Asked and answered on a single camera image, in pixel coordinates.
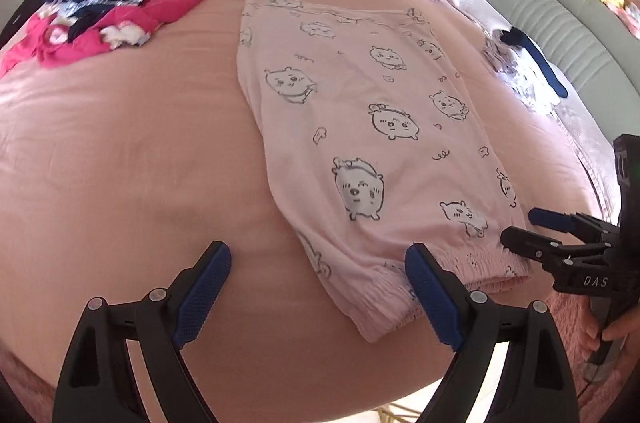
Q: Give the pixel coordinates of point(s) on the person's right hand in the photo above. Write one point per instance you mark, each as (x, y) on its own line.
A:
(622, 332)

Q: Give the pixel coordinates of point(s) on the grey padded headboard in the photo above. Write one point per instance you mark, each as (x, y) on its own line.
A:
(550, 8)

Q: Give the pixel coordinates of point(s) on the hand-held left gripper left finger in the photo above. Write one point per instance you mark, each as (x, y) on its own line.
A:
(202, 298)

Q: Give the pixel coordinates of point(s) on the white folded garment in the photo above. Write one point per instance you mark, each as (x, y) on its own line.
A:
(520, 80)

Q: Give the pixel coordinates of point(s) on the pink printed pajama pants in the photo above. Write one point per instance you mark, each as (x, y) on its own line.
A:
(375, 153)

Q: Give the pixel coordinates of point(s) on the pink bed sheet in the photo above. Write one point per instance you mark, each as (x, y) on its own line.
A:
(125, 153)

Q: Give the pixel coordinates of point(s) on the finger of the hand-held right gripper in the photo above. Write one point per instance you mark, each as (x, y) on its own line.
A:
(547, 218)
(525, 243)

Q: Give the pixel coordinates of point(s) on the pale pink pillow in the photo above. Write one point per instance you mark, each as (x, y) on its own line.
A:
(580, 138)

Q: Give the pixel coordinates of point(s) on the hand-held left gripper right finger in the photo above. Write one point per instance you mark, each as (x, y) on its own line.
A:
(432, 298)

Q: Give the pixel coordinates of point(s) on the magenta garment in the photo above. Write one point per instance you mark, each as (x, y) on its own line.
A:
(165, 3)

